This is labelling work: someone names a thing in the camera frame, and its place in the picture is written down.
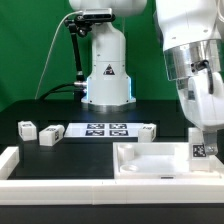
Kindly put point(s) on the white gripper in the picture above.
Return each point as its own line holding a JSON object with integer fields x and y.
{"x": 204, "y": 110}

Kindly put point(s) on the white square tabletop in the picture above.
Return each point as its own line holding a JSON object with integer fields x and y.
{"x": 166, "y": 160}

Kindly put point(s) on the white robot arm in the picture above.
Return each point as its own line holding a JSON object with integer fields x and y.
{"x": 138, "y": 44}

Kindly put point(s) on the white U-shaped fence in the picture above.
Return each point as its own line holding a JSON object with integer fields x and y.
{"x": 93, "y": 192}

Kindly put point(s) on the white fiducial marker sheet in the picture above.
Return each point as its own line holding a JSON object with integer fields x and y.
{"x": 100, "y": 130}

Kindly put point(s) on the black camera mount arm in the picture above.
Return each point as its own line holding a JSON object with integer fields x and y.
{"x": 78, "y": 50}

